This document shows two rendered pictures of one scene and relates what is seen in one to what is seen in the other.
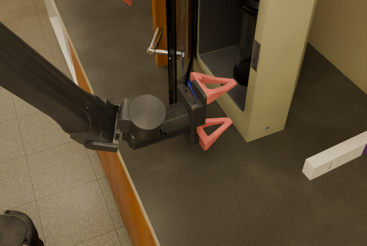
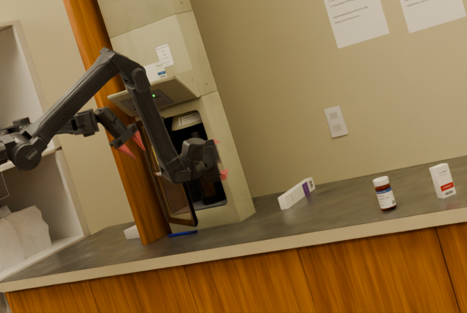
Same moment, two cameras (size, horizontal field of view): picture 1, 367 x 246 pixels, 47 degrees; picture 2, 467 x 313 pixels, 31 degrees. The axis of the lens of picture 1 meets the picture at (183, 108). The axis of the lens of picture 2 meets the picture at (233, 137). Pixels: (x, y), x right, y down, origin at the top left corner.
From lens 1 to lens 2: 2.27 m
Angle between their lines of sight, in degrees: 48
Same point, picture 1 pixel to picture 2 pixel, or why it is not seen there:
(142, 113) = (195, 141)
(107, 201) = not seen: outside the picture
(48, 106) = (162, 138)
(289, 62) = (233, 156)
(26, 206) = not seen: outside the picture
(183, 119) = (208, 157)
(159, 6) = (133, 191)
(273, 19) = (214, 126)
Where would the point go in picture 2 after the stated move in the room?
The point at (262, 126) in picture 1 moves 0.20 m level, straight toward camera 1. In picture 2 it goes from (243, 207) to (262, 211)
